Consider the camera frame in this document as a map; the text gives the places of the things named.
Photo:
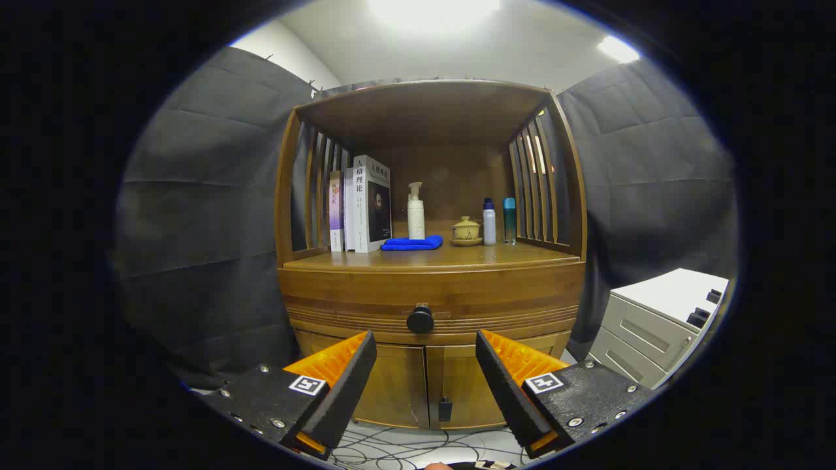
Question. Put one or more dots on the small ceiling light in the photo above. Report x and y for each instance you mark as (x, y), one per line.
(618, 49)

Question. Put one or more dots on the teal bottle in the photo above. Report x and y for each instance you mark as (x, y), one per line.
(509, 222)

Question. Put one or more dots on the yellow lidded teacup with saucer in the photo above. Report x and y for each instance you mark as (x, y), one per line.
(466, 230)

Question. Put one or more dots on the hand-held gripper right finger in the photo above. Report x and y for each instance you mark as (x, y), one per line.
(506, 391)

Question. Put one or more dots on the white pump bottle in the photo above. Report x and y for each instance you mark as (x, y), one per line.
(416, 219)

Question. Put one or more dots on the folded blue cloth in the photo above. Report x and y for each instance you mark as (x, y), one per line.
(411, 243)

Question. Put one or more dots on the wooden drawer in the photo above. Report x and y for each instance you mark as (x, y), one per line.
(353, 294)

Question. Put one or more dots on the white bottle with blue cap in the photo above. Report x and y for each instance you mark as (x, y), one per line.
(489, 225)

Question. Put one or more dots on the wooden cabinet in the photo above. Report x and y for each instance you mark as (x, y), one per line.
(450, 117)

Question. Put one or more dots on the black round drawer knob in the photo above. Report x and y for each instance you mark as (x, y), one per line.
(420, 320)

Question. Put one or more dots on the thick white portrait book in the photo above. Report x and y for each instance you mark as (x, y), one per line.
(372, 209)

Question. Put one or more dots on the white metal drawer unit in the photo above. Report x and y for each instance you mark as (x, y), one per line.
(659, 294)

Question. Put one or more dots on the purple and white book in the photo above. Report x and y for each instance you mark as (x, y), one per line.
(336, 209)

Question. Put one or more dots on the wooden countertop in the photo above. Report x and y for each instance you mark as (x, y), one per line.
(457, 256)

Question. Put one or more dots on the thin white book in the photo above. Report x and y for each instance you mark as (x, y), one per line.
(349, 215)

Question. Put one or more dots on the wooden cabinet door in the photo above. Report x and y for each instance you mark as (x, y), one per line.
(398, 385)
(460, 385)

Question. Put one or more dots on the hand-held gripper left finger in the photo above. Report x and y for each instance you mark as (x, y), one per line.
(346, 385)

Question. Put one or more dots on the black backdrop cloth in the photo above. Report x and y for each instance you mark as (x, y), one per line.
(202, 215)

